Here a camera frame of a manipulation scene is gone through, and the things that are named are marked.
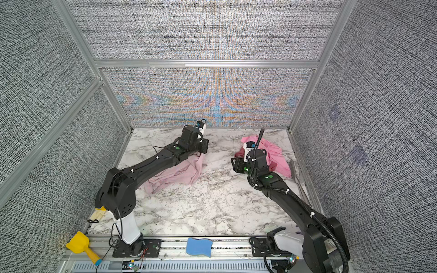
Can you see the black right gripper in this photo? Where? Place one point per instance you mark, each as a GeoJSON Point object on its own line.
{"type": "Point", "coordinates": [237, 166]}

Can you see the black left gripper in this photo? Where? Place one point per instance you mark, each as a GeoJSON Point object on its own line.
{"type": "Point", "coordinates": [205, 143]}

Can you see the pale mauve cloth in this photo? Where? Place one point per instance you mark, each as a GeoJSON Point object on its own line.
{"type": "Point", "coordinates": [187, 172]}

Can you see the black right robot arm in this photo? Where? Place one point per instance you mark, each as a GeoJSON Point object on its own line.
{"type": "Point", "coordinates": [315, 227]}

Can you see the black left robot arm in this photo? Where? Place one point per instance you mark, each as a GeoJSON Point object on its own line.
{"type": "Point", "coordinates": [117, 194]}

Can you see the dark magenta cloth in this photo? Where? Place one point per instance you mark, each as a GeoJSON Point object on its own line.
{"type": "Point", "coordinates": [240, 154]}

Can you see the bright pink cloth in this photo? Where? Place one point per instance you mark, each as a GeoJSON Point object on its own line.
{"type": "Point", "coordinates": [275, 159]}

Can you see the blue sponge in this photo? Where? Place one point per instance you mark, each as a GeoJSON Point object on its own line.
{"type": "Point", "coordinates": [199, 247]}

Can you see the yellow flat object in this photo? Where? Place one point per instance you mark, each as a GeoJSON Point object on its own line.
{"type": "Point", "coordinates": [97, 215]}

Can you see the yellow toy scoop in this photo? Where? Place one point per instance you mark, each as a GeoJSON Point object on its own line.
{"type": "Point", "coordinates": [79, 243]}

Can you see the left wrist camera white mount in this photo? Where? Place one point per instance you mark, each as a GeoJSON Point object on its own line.
{"type": "Point", "coordinates": [201, 126]}

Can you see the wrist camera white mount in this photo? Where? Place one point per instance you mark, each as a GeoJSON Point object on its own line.
{"type": "Point", "coordinates": [248, 151]}
{"type": "Point", "coordinates": [201, 126]}

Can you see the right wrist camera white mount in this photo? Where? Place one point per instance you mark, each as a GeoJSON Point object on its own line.
{"type": "Point", "coordinates": [248, 151]}

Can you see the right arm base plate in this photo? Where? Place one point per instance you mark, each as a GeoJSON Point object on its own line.
{"type": "Point", "coordinates": [266, 247]}

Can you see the aluminium front rail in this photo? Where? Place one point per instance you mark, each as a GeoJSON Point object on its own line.
{"type": "Point", "coordinates": [187, 254]}

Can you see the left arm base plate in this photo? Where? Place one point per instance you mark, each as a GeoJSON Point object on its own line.
{"type": "Point", "coordinates": [136, 248]}

